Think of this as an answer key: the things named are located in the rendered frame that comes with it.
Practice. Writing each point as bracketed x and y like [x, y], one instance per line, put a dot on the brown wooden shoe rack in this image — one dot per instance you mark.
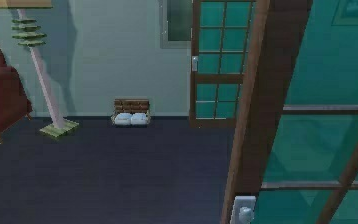
[131, 105]

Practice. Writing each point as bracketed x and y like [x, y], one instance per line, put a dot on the brown door with teal panes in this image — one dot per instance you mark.
[287, 110]
[217, 78]

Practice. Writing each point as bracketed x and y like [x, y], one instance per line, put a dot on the floor lamp with green base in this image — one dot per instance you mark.
[43, 83]

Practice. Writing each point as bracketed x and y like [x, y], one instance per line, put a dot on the dark red armchair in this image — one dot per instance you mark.
[2, 96]

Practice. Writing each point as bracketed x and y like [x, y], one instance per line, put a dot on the grey framed wall picture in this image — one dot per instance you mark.
[177, 21]

